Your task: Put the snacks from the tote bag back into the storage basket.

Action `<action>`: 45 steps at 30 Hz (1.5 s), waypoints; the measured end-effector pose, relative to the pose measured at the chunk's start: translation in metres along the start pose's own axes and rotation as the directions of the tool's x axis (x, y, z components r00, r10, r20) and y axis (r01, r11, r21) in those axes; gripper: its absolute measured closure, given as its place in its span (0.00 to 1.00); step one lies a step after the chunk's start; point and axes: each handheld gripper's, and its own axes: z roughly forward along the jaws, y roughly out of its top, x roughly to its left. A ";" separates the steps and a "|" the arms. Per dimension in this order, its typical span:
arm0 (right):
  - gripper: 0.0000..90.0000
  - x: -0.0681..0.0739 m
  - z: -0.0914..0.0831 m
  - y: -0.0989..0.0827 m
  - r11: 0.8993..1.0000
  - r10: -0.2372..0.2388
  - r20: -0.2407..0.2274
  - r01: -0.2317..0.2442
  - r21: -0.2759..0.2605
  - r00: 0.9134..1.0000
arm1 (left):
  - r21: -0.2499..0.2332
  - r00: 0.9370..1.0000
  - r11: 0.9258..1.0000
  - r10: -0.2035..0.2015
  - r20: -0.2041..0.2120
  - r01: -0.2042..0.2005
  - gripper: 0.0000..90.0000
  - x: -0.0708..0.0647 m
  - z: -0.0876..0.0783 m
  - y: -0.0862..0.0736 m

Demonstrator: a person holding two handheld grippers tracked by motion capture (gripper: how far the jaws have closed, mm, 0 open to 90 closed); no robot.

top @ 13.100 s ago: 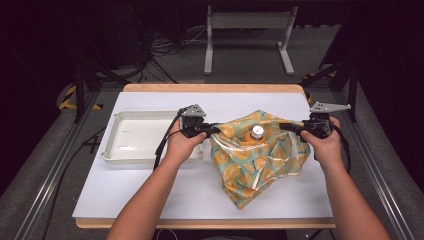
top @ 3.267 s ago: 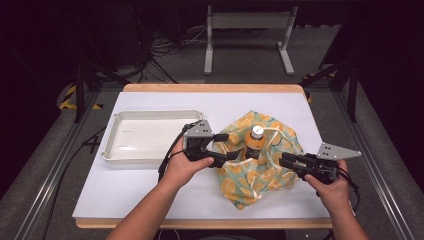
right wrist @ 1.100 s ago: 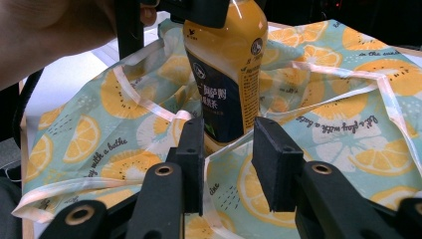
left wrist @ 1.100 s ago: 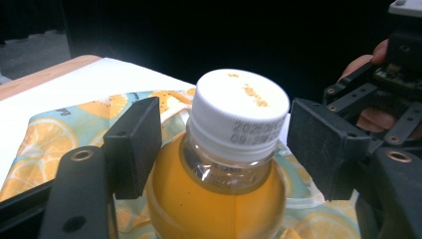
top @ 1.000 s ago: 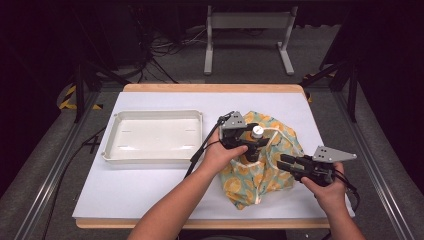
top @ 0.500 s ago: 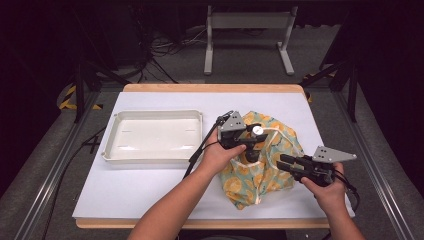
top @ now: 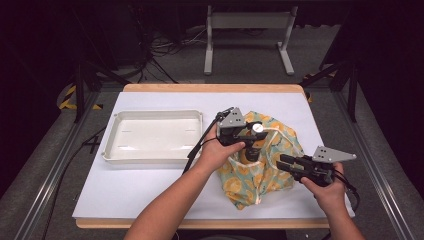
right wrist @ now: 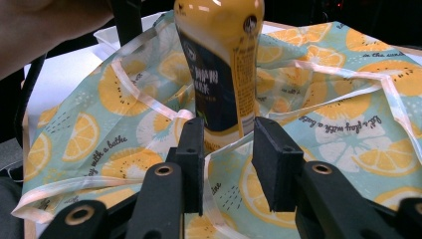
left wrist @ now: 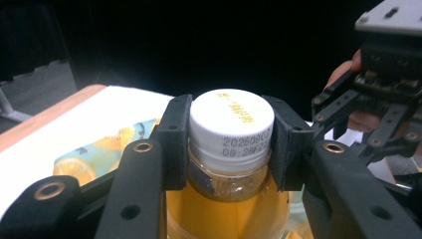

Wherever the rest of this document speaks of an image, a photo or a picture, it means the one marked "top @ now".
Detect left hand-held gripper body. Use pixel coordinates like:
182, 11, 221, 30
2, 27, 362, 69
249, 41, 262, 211
216, 107, 254, 146

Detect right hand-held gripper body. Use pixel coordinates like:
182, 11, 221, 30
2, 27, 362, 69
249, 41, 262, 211
298, 145, 357, 187

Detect orange slice print cloth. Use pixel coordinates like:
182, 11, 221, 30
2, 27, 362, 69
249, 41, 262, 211
216, 110, 306, 211

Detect person's left hand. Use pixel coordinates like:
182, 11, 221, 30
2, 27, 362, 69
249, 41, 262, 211
196, 125, 246, 176

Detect person's right hand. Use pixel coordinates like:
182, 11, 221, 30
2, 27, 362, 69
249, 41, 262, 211
300, 163, 348, 214

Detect wooden table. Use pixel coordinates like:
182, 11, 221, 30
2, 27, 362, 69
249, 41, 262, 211
75, 83, 331, 230

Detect black tripod stand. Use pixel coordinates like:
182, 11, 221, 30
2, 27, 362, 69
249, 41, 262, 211
299, 59, 359, 123
71, 59, 131, 123

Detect white plastic tray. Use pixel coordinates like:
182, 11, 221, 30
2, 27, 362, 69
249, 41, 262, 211
101, 109, 204, 165

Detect white table mat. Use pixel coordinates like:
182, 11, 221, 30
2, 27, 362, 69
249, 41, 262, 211
71, 91, 356, 221

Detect yellow black hazard tape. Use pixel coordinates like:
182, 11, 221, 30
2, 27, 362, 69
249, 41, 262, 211
59, 84, 104, 111

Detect right hand-held gripper black cable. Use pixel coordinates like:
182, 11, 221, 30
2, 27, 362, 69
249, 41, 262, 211
333, 169, 362, 213

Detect bundle of black floor cables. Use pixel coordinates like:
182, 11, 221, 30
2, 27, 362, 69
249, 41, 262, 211
133, 26, 208, 84

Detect grey metal stand frame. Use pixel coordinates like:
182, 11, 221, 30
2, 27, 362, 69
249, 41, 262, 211
203, 4, 299, 76

